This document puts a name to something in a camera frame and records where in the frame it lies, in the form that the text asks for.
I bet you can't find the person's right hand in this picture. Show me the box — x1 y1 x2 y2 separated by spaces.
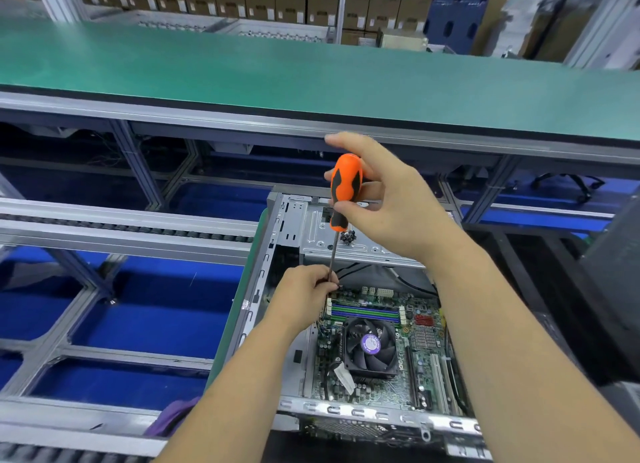
322 130 466 269

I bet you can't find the person's left hand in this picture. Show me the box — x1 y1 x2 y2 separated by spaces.
265 262 341 341

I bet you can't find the orange black handle screwdriver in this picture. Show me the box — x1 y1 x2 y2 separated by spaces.
326 152 365 284

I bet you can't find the grey metal computer case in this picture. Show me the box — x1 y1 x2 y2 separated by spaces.
205 188 493 461

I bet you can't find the black CPU cooler fan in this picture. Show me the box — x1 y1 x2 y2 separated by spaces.
340 316 401 381

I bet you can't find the green motherboard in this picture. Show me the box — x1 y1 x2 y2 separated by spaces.
305 282 466 411

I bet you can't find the person's right forearm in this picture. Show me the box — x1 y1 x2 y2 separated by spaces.
425 240 640 463

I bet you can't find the person's left forearm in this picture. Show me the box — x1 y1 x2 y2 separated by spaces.
155 322 311 463

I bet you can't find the green conveyor belt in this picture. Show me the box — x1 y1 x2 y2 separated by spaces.
0 16 640 149

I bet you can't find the grey power supply unit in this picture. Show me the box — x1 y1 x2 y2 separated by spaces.
600 382 640 439

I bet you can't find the grey flat metal rail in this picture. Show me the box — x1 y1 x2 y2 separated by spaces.
0 196 259 269

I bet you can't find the grey roller conveyor rail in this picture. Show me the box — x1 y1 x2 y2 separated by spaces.
0 396 166 463

